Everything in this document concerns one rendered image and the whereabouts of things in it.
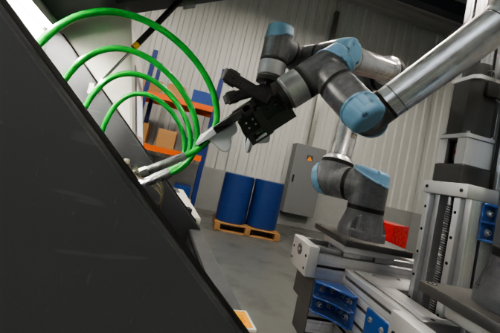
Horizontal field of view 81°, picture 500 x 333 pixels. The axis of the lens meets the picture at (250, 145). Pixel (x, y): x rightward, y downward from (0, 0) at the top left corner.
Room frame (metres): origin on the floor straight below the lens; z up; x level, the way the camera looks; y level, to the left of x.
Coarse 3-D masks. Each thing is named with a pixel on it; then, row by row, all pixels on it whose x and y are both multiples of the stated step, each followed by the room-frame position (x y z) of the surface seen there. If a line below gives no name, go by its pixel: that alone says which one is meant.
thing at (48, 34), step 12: (84, 12) 0.54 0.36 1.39; (96, 12) 0.54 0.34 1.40; (108, 12) 0.55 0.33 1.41; (120, 12) 0.55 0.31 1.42; (132, 12) 0.56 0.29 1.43; (60, 24) 0.53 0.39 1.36; (144, 24) 0.58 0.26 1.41; (156, 24) 0.57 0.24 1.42; (48, 36) 0.53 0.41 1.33; (168, 36) 0.59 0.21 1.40; (180, 48) 0.60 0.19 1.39; (192, 60) 0.60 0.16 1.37; (204, 72) 0.61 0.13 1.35; (216, 96) 0.62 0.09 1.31; (216, 108) 0.62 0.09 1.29; (216, 120) 0.62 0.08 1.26; (204, 144) 0.62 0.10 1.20
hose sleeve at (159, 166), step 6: (174, 156) 0.60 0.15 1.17; (180, 156) 0.60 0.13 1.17; (156, 162) 0.60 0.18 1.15; (162, 162) 0.60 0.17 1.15; (168, 162) 0.60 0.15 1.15; (174, 162) 0.60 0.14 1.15; (150, 168) 0.59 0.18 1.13; (156, 168) 0.59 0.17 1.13; (162, 168) 0.60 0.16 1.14; (150, 174) 0.60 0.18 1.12
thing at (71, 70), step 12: (96, 48) 0.62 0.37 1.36; (108, 48) 0.63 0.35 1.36; (120, 48) 0.63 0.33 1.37; (132, 48) 0.64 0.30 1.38; (84, 60) 0.62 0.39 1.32; (156, 60) 0.66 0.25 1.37; (72, 72) 0.61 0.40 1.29; (168, 72) 0.66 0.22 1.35; (180, 84) 0.68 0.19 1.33; (192, 108) 0.69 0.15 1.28; (192, 156) 0.69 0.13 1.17; (180, 168) 0.69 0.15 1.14; (144, 180) 0.67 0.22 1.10; (156, 180) 0.67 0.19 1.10
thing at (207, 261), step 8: (192, 232) 0.90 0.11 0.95; (200, 232) 0.92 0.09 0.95; (192, 240) 0.82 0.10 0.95; (200, 240) 0.83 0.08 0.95; (192, 248) 0.81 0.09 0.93; (200, 248) 0.76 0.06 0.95; (208, 248) 0.78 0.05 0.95; (200, 256) 0.70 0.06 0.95; (208, 256) 0.71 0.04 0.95; (200, 264) 0.66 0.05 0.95; (208, 264) 0.66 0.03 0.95; (216, 264) 0.67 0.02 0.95; (208, 272) 0.62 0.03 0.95; (216, 272) 0.63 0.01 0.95; (216, 280) 0.58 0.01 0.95; (224, 280) 0.59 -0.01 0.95; (224, 288) 0.56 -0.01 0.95; (224, 296) 0.53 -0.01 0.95; (232, 296) 0.53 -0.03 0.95; (232, 304) 0.50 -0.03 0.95
